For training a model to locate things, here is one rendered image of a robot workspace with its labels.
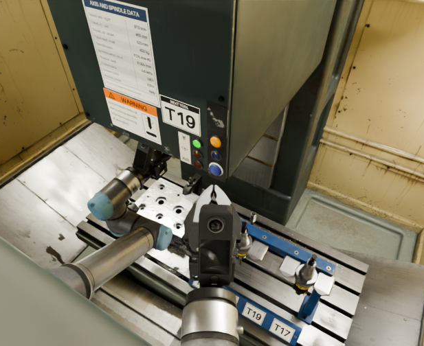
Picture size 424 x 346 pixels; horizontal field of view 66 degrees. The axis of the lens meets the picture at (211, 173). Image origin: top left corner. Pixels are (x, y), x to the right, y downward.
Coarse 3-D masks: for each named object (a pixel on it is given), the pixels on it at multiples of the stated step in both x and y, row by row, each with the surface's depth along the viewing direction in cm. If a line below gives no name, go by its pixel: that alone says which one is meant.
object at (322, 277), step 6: (318, 276) 99; (324, 276) 99; (330, 276) 99; (318, 282) 98; (324, 282) 98; (330, 282) 98; (318, 288) 97; (324, 288) 97; (330, 288) 97; (318, 294) 96; (324, 294) 96; (330, 294) 96
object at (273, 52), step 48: (48, 0) 67; (144, 0) 54; (192, 0) 50; (240, 0) 47; (288, 0) 63; (336, 0) 97; (192, 48) 55; (240, 48) 52; (288, 48) 74; (96, 96) 80; (192, 96) 62; (240, 96) 60; (288, 96) 90; (240, 144) 71
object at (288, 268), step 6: (288, 258) 104; (294, 258) 104; (282, 264) 102; (288, 264) 102; (294, 264) 102; (282, 270) 101; (288, 270) 101; (294, 270) 101; (288, 276) 100; (294, 276) 100
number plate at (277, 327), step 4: (276, 320) 116; (272, 324) 116; (276, 324) 116; (280, 324) 115; (284, 324) 115; (272, 328) 116; (276, 328) 116; (280, 328) 115; (284, 328) 115; (288, 328) 114; (292, 328) 114; (276, 332) 116; (280, 332) 115; (284, 332) 115; (288, 332) 114; (292, 332) 114; (280, 336) 115; (284, 336) 115; (288, 336) 114; (288, 340) 114
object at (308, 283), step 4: (300, 268) 100; (296, 272) 99; (316, 272) 99; (296, 276) 99; (316, 276) 98; (296, 280) 100; (300, 280) 98; (304, 280) 98; (312, 280) 98; (308, 284) 97; (312, 284) 99
